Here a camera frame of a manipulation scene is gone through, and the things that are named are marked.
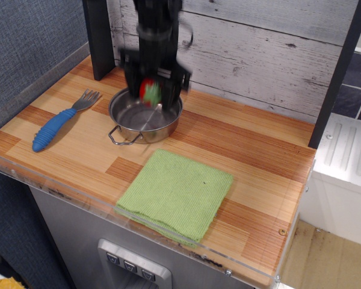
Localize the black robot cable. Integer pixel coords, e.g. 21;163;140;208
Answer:
179;20;195;49

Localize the yellow object bottom left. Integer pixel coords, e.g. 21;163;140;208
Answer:
0;278;25;289

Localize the silver dispenser button panel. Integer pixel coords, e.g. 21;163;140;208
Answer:
97;238;173;288

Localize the black left vertical post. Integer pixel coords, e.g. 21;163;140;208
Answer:
82;0;115;81

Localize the clear acrylic table edge guard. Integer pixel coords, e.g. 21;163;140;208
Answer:
0;157;281;288

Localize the black vertical post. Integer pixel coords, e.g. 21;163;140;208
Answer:
308;0;361;149
82;0;115;81

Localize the white ridged appliance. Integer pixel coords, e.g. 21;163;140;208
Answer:
298;114;361;244

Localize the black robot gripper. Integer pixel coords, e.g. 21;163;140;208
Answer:
119;33;191;111

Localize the black right vertical post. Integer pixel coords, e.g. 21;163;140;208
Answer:
308;0;361;149

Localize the fork with blue handle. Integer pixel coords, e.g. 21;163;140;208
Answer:
32;89;100;152

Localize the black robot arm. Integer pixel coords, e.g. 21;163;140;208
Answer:
119;1;191;111

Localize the small steel pot with handles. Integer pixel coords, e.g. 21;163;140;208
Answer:
108;88;184;146

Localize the green knitted cloth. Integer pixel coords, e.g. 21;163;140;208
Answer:
116;149;233;247

